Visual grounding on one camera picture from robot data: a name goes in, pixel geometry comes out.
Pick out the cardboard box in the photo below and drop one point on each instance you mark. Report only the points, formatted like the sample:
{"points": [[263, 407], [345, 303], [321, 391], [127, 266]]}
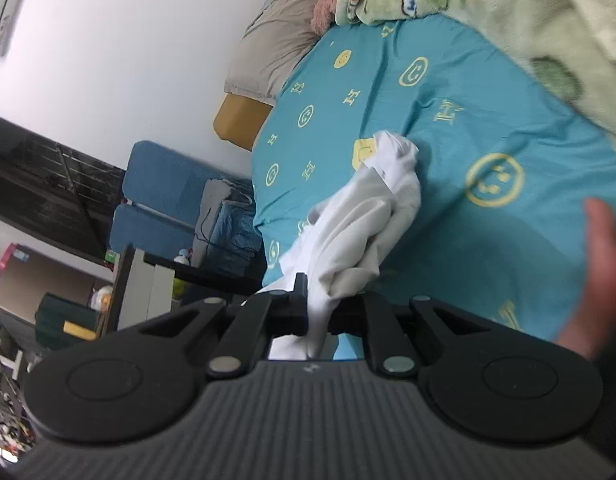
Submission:
{"points": [[26, 276]]}

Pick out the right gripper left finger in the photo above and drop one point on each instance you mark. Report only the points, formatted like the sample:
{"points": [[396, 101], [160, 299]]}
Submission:
{"points": [[264, 316]]}

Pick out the teal patterned bed sheet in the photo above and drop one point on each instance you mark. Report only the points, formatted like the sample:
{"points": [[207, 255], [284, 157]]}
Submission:
{"points": [[505, 168]]}

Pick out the dark window with grille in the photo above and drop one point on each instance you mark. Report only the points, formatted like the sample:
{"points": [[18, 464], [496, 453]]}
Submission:
{"points": [[57, 194]]}

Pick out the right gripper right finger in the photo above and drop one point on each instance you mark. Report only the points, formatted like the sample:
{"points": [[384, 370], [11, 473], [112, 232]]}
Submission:
{"points": [[387, 349]]}

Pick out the white garment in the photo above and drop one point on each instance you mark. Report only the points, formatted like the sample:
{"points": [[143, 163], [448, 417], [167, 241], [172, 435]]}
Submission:
{"points": [[347, 238]]}

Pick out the dark green storage box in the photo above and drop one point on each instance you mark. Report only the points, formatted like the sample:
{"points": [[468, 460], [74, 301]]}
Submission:
{"points": [[60, 323]]}

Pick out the white desk with black frame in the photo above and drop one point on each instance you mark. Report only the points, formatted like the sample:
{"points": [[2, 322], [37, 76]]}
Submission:
{"points": [[144, 284]]}

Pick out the blue folding chair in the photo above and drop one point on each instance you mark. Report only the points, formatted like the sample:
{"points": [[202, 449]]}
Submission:
{"points": [[179, 209]]}

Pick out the person's right hand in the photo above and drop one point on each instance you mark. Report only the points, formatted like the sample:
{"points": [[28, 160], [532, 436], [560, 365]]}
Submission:
{"points": [[593, 324]]}

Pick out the green cartoon fleece blanket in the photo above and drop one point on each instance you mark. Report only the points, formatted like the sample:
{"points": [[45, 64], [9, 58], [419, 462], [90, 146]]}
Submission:
{"points": [[569, 46]]}

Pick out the mustard yellow headboard cushion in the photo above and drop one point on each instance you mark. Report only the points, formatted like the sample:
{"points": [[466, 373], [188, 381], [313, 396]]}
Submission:
{"points": [[239, 120]]}

